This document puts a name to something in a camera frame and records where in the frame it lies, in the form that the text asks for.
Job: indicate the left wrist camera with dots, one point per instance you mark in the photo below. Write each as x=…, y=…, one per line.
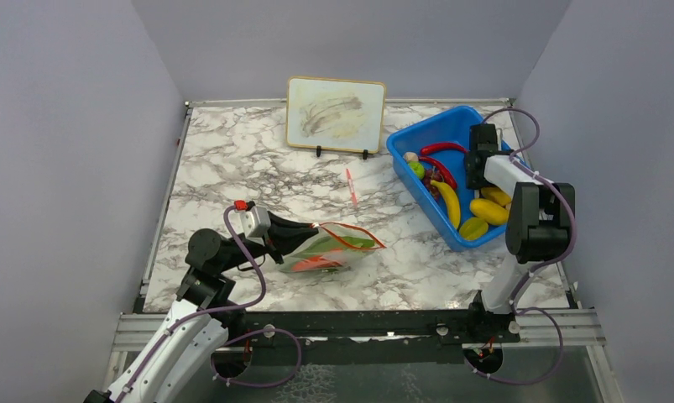
x=255, y=221

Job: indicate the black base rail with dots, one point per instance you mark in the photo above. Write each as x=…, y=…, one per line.
x=281, y=338

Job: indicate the green starfruit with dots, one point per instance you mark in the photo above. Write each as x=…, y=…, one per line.
x=473, y=229

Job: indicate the white garlic bulb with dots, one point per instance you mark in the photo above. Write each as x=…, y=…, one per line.
x=411, y=157

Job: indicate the green cabbage ball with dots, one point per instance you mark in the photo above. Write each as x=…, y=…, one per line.
x=418, y=169

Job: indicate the clear orange-zip plastic bag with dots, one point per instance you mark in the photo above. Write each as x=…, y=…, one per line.
x=335, y=229

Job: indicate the blue plastic bin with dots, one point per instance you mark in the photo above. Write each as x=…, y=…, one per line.
x=453, y=125

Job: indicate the yellow-framed whiteboard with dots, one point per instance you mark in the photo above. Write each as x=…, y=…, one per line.
x=334, y=114

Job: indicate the yellow banana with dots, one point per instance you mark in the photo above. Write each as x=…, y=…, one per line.
x=449, y=196

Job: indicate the red chili pepper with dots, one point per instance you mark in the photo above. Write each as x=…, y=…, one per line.
x=437, y=172
x=442, y=146

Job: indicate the orange carrot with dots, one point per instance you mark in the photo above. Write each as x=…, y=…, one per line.
x=319, y=262

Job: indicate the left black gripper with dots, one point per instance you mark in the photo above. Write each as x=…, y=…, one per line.
x=284, y=233

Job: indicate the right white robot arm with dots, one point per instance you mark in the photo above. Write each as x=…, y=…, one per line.
x=541, y=228

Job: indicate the yellow bell pepper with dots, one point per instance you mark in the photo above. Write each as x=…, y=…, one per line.
x=496, y=195

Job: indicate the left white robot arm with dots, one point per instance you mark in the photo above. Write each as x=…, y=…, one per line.
x=202, y=318

